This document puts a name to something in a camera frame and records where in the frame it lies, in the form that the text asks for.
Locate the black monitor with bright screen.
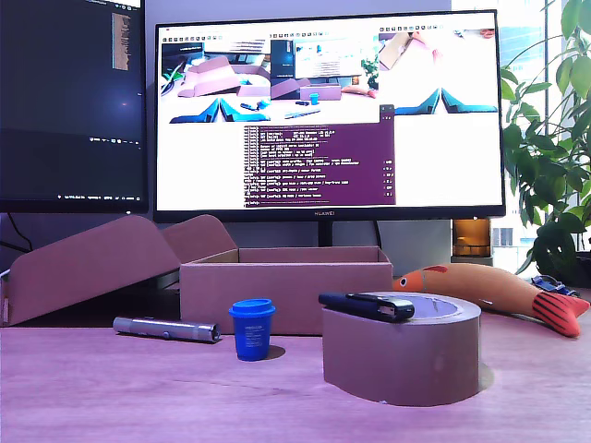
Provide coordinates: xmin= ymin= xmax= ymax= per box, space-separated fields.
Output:
xmin=152 ymin=8 xmax=507 ymax=223

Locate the small blue lidded cup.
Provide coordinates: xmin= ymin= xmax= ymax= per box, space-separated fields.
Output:
xmin=228 ymin=298 xmax=277 ymax=362

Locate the black USB flash drive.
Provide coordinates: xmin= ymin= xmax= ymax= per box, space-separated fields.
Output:
xmin=318 ymin=292 xmax=416 ymax=323

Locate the open brown cardboard box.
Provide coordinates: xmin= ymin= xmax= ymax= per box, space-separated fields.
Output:
xmin=0 ymin=214 xmax=393 ymax=337

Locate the green leafy plant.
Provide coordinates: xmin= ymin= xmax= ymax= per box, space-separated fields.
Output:
xmin=501 ymin=0 xmax=591 ymax=287

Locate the silver metal flashlight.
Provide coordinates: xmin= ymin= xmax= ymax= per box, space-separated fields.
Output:
xmin=113 ymin=316 xmax=222 ymax=345

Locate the black monitor with dark screen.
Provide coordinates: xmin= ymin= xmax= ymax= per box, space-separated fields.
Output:
xmin=0 ymin=0 xmax=150 ymax=214

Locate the blue strap with buckle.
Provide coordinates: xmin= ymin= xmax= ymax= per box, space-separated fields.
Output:
xmin=530 ymin=274 xmax=578 ymax=296

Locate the orange fish toy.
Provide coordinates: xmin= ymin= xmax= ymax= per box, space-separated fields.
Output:
xmin=392 ymin=262 xmax=591 ymax=339

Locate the brown packing tape roll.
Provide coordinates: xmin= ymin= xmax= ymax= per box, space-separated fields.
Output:
xmin=321 ymin=291 xmax=482 ymax=408

